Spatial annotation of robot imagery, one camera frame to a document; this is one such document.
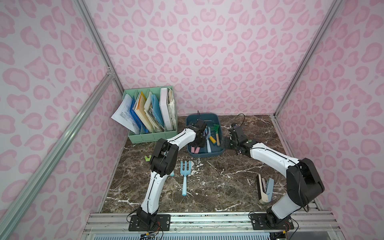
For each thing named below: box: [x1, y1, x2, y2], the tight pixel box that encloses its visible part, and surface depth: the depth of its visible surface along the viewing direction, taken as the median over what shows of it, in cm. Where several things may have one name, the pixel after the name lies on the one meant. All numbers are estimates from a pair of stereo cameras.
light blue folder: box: [151, 94, 165, 129], surface depth 95 cm
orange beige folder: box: [133, 91, 153, 133], surface depth 96 cm
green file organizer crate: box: [122, 86, 178, 144], surface depth 99 cm
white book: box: [159, 88, 173, 131], surface depth 97 cm
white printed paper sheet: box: [111, 93, 141, 135], surface depth 96 cm
